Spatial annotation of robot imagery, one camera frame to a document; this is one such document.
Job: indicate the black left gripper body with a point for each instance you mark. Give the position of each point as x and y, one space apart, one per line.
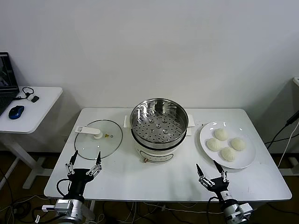
79 179

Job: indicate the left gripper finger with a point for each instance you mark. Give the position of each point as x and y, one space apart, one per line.
99 158
74 158

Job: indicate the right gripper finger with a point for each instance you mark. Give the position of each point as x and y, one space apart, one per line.
218 166
199 171

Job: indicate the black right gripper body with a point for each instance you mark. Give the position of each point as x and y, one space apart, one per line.
219 187

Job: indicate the white steamed baozi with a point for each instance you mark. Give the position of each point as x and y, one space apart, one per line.
228 154
238 143
214 144
221 134

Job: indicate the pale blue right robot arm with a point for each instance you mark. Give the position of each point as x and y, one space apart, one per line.
233 210

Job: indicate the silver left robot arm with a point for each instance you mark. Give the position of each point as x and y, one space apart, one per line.
70 208

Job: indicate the perforated steel steamer basket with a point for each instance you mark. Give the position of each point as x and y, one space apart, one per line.
140 108

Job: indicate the white round plate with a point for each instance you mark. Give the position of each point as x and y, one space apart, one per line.
243 158

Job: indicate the white main table leg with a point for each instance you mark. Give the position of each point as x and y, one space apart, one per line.
91 206

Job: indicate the white electric cooker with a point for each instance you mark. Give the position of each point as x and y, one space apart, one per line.
151 155

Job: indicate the white side table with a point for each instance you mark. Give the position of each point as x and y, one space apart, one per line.
44 112

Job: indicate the small black device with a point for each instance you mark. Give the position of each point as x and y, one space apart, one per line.
35 98

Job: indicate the white table foot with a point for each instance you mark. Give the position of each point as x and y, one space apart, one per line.
292 171

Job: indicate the blue computer mouse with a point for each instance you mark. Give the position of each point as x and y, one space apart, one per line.
16 111

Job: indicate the black laptop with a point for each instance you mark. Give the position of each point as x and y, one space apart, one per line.
7 93

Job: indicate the small white device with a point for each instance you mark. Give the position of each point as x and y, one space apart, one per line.
296 80

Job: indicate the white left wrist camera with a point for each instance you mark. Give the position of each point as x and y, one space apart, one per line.
47 208

